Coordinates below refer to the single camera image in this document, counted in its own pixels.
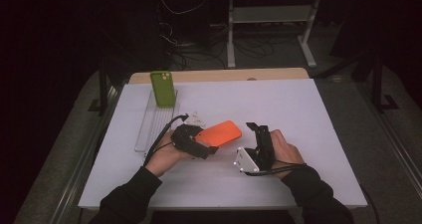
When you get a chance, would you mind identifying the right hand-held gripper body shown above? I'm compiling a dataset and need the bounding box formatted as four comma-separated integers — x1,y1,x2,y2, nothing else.
233,124,275,174

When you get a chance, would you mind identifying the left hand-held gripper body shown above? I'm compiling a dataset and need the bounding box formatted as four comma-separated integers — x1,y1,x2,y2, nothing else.
170,111,212,160

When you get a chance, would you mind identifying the orange phone case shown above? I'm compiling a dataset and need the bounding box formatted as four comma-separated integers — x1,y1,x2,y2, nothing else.
194,119,243,148

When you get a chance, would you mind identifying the clear plastic rack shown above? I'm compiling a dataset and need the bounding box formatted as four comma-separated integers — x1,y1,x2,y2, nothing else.
133,89,180,153

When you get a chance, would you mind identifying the green phone case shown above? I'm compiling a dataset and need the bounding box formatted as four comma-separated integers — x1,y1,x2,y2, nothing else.
149,70,177,109

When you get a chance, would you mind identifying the person's right hand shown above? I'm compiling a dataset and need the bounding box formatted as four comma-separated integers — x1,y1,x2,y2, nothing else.
269,128,305,180

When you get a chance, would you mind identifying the person's left hand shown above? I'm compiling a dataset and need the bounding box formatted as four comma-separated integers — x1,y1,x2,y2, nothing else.
144,130,192,178

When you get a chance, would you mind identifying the wooden table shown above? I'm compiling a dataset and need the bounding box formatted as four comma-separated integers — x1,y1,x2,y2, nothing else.
128,67,311,85

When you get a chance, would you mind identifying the black metal stand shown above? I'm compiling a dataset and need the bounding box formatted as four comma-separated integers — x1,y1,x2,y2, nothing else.
88,58,112,116
371,51,400,114

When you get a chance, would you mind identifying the left hand-held gripper black cable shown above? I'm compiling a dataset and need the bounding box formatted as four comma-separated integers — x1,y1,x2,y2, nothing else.
142,113,189,167

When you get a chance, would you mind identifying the hand-held gripper black cable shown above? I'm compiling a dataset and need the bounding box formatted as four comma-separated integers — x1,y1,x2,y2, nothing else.
142,113,189,167
244,160,309,177

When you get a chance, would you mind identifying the right hand-held gripper black cable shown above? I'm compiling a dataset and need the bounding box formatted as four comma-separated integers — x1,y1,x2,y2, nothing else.
244,160,309,177

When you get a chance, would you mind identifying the bundle of black floor cables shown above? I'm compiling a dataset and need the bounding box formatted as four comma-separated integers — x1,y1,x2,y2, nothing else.
158,21,277,71

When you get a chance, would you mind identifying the aluminium rail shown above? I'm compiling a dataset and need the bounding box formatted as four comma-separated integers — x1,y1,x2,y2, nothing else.
357,81,422,189
49,84,124,224

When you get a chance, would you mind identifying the white metal desk frame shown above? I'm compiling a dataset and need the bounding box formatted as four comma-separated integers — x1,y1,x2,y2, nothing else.
227,0,322,69

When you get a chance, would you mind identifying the white hanging cable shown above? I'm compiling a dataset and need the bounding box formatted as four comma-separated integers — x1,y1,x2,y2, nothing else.
160,0,209,17

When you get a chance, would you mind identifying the black cable beside table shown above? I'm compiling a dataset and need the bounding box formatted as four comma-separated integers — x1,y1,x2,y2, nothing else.
359,184,380,224

